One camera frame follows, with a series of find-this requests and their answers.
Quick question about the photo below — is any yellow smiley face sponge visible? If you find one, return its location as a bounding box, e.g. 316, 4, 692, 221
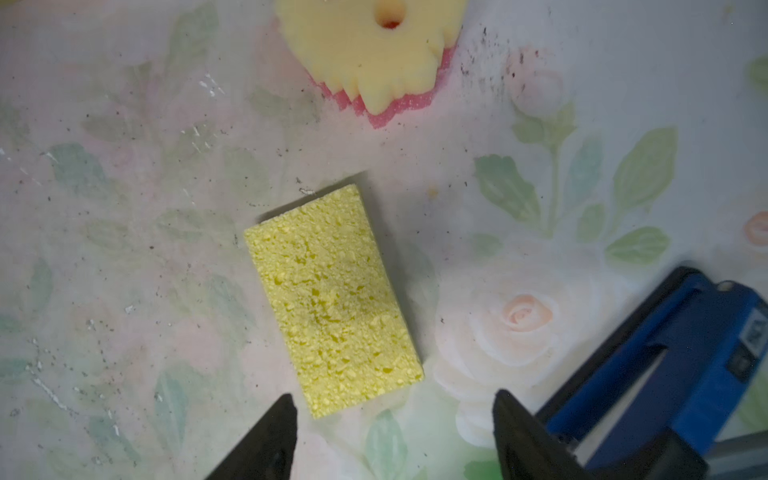
274, 0, 467, 129

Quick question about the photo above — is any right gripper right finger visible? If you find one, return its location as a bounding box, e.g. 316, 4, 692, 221
492, 389, 599, 480

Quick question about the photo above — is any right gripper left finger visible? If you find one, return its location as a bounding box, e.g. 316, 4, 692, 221
207, 393, 298, 480

